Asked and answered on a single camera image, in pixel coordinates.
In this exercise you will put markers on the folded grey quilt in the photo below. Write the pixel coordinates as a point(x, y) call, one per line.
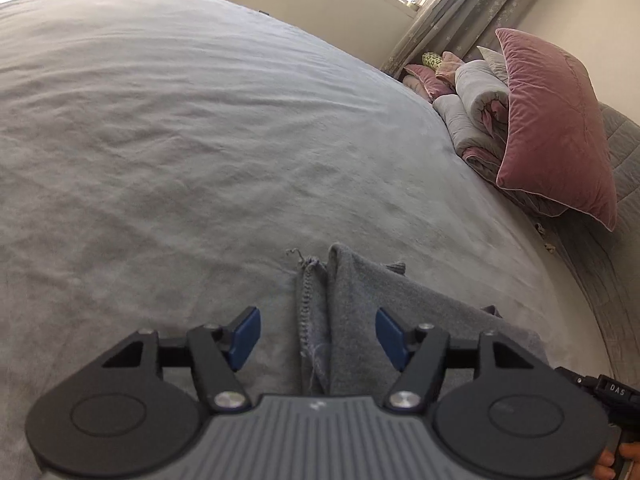
point(470, 105)

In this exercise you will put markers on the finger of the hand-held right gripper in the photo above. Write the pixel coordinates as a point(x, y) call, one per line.
point(575, 377)

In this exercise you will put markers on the large pink pillow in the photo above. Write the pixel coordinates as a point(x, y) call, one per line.
point(555, 120)

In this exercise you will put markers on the grey patterned curtain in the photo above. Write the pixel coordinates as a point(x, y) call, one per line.
point(475, 10)

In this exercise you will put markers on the yellow-green patterned cloth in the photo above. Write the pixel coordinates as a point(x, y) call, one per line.
point(431, 59)

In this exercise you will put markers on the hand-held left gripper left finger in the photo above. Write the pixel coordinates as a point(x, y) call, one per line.
point(247, 335)

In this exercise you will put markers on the small pink pillow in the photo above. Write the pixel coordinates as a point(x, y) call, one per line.
point(425, 82)

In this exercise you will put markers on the grey knit sweater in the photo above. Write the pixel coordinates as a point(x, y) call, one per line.
point(360, 300)

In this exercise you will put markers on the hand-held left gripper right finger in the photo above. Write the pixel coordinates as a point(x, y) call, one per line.
point(392, 337)

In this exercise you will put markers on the grey quilted headboard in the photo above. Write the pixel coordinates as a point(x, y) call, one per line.
point(615, 210)

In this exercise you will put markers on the person's right hand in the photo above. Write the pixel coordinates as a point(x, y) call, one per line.
point(605, 467)

